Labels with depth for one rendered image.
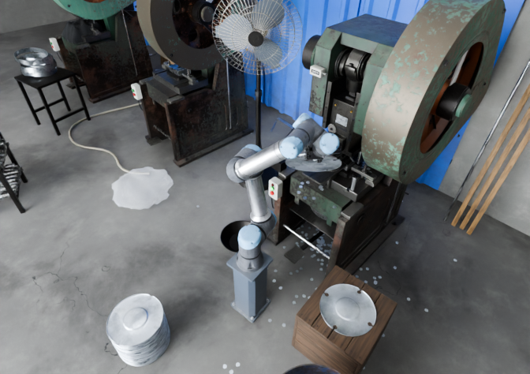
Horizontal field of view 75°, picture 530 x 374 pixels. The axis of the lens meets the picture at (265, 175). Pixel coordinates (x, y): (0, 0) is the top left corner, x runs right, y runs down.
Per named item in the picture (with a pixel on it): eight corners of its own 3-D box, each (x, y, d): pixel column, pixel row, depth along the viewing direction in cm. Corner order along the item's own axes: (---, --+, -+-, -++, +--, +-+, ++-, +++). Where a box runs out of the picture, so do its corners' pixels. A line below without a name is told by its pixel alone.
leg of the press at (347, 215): (335, 293, 227) (363, 192, 169) (321, 282, 233) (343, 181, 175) (404, 220, 277) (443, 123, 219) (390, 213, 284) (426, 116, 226)
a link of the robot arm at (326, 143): (329, 126, 133) (345, 141, 133) (321, 132, 144) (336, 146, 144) (315, 141, 132) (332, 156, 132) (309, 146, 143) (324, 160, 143)
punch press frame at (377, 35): (331, 263, 226) (378, 61, 140) (282, 226, 249) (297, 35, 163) (393, 203, 270) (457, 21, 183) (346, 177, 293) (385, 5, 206)
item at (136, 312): (142, 354, 172) (142, 354, 172) (95, 334, 180) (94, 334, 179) (173, 304, 193) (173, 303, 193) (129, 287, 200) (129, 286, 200)
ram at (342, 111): (343, 155, 193) (352, 108, 174) (322, 143, 201) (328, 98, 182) (360, 143, 203) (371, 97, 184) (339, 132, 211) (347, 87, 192)
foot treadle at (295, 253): (293, 267, 228) (294, 263, 225) (282, 259, 234) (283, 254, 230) (345, 221, 261) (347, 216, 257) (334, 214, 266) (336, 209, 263)
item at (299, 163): (352, 167, 181) (352, 166, 181) (322, 151, 160) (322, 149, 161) (305, 174, 200) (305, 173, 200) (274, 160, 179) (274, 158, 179)
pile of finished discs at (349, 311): (359, 349, 166) (360, 348, 165) (308, 312, 180) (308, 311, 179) (385, 305, 183) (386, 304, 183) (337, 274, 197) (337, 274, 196)
